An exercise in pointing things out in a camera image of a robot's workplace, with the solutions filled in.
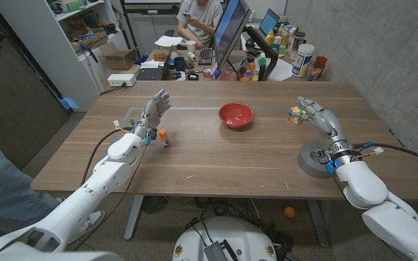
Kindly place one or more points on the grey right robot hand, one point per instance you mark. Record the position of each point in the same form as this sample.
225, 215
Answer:
327, 123

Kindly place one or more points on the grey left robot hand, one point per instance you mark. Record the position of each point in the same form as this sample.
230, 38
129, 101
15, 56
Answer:
152, 112

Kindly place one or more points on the grey duct tape roll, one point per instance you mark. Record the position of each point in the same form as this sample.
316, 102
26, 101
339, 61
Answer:
305, 163

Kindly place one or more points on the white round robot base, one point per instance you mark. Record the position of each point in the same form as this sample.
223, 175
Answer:
230, 232

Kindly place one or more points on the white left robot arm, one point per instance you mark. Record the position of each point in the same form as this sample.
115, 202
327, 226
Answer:
111, 174

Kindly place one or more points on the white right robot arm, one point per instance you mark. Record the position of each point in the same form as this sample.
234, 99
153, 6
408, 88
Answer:
365, 185

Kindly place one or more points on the orange capped glue stick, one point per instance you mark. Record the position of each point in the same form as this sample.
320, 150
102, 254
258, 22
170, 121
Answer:
164, 139

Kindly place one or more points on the multicoloured puzzle cube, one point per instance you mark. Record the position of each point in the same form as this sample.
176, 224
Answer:
293, 114

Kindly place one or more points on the small white tape roll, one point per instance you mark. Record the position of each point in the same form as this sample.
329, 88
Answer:
192, 56

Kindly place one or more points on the red bowl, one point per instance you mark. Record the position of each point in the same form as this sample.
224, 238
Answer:
236, 115

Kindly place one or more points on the black laptop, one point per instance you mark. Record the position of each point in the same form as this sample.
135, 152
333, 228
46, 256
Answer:
151, 73

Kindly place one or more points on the white power box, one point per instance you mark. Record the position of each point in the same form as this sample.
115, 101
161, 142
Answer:
122, 79

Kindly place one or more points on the dark blue mug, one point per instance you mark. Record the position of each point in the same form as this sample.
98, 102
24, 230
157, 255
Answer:
179, 64

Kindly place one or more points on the small wooden box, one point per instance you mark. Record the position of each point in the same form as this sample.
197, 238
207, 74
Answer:
160, 56

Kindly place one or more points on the open cardboard box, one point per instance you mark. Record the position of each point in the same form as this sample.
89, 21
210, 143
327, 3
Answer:
120, 58

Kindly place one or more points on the soda can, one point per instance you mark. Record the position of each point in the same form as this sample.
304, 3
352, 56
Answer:
207, 74

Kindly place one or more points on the white plastic canister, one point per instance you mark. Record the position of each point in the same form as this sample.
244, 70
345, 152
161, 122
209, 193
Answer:
302, 59

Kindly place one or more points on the white paper sheet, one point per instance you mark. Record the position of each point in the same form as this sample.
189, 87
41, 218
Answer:
283, 70

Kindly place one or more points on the white paper cup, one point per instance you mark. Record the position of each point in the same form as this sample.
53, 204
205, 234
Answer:
191, 46

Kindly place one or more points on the black keyboard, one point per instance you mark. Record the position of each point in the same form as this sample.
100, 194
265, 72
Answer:
205, 56

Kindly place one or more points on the pink box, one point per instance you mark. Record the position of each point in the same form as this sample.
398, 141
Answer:
227, 75

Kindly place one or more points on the white shelf unit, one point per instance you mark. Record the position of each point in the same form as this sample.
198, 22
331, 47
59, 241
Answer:
71, 87

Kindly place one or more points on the jar with black lid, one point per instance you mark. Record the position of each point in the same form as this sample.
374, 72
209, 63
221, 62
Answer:
298, 41

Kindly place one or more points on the green ball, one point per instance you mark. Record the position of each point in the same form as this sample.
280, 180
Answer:
262, 61

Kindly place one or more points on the round black grille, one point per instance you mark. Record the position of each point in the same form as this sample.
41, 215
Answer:
154, 204

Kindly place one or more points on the flat printed cardboard box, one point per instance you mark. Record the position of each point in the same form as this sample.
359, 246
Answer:
93, 40

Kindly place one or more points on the green box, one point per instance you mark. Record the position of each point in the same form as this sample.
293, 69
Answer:
74, 6

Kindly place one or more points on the grey metal table leg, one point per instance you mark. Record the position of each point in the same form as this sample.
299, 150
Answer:
133, 217
318, 224

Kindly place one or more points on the yellow bottle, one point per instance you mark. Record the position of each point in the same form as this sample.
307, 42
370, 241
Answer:
270, 38

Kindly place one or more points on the smartphone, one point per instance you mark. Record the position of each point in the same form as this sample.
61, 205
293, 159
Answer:
187, 15

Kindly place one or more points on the seated person grey shirt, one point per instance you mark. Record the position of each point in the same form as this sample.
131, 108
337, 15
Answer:
205, 14

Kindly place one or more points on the large computer monitor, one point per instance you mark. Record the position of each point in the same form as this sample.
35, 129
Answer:
230, 32

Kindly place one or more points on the laptop with blue screen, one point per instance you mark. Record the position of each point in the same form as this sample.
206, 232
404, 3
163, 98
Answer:
269, 21

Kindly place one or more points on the white sneaker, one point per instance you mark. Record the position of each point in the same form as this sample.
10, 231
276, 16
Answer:
93, 221

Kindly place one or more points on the operator in jeans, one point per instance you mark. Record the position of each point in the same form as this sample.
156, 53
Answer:
2, 188

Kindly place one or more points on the white robot torso edge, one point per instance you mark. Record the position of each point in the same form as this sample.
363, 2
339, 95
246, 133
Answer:
49, 256

